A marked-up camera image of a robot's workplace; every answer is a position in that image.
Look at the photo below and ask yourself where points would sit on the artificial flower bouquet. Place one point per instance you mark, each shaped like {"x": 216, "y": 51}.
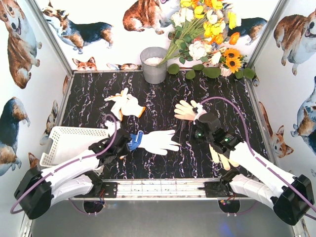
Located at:
{"x": 200, "y": 27}

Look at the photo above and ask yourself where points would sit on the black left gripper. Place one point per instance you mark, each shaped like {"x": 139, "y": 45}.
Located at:
{"x": 126, "y": 142}

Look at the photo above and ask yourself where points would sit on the green moss stone far left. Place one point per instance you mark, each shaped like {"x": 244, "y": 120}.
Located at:
{"x": 173, "y": 69}

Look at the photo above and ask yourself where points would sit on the white plastic storage basket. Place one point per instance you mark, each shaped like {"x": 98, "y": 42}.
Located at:
{"x": 65, "y": 143}

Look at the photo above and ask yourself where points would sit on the aluminium frame post left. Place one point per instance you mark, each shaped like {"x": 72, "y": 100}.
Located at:
{"x": 34, "y": 7}

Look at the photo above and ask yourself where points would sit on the green moss stone right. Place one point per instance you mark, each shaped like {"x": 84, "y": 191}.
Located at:
{"x": 249, "y": 73}

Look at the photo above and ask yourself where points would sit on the sunflower bunch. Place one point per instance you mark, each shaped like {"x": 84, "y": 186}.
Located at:
{"x": 232, "y": 59}

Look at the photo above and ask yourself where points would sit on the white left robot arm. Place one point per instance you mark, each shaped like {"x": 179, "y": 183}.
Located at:
{"x": 39, "y": 190}

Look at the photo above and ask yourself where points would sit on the aluminium frame post right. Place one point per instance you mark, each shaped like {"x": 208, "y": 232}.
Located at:
{"x": 276, "y": 14}

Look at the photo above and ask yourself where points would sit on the aluminium frame post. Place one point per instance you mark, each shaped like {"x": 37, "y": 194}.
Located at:
{"x": 276, "y": 14}
{"x": 34, "y": 7}

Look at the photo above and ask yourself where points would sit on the blue dotted white glove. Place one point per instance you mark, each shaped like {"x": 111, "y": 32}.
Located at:
{"x": 155, "y": 142}

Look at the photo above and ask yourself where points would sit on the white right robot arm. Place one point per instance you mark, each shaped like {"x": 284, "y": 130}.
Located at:
{"x": 250, "y": 174}

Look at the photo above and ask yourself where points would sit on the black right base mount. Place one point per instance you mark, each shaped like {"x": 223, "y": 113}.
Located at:
{"x": 220, "y": 188}

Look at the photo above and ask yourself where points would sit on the grey metal bucket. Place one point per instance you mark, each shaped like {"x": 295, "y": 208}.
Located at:
{"x": 153, "y": 66}

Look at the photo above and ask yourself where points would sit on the cream glove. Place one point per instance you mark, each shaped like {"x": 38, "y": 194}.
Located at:
{"x": 184, "y": 110}
{"x": 220, "y": 158}

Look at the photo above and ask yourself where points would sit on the cream glove near right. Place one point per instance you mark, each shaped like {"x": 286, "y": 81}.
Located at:
{"x": 220, "y": 158}

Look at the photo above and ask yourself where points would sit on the aluminium front rail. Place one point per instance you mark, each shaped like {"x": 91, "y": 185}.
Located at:
{"x": 159, "y": 189}

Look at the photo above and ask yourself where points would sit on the white glove orange trim folded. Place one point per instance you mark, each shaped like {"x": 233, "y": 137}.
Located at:
{"x": 119, "y": 101}

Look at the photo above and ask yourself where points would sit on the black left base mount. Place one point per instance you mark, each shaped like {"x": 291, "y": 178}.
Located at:
{"x": 100, "y": 188}

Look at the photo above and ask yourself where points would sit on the white sunflower pot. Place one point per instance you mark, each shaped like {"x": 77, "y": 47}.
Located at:
{"x": 225, "y": 72}

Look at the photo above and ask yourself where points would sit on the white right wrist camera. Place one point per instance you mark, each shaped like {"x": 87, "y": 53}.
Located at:
{"x": 199, "y": 111}

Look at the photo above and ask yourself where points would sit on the large green moss stone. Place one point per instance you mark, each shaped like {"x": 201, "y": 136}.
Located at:
{"x": 212, "y": 72}

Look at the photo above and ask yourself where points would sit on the white glove orange cuff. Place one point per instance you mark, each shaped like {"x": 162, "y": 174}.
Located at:
{"x": 131, "y": 107}

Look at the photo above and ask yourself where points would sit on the aluminium frame rail right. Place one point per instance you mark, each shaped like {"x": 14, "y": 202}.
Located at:
{"x": 251, "y": 85}

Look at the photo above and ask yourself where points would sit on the cream glove far right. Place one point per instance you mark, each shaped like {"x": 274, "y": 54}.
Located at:
{"x": 184, "y": 110}

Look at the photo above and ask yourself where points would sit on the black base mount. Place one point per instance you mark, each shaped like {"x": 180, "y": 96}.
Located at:
{"x": 100, "y": 188}
{"x": 220, "y": 188}

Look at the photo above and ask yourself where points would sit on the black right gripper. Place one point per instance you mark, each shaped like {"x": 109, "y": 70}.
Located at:
{"x": 206, "y": 119}

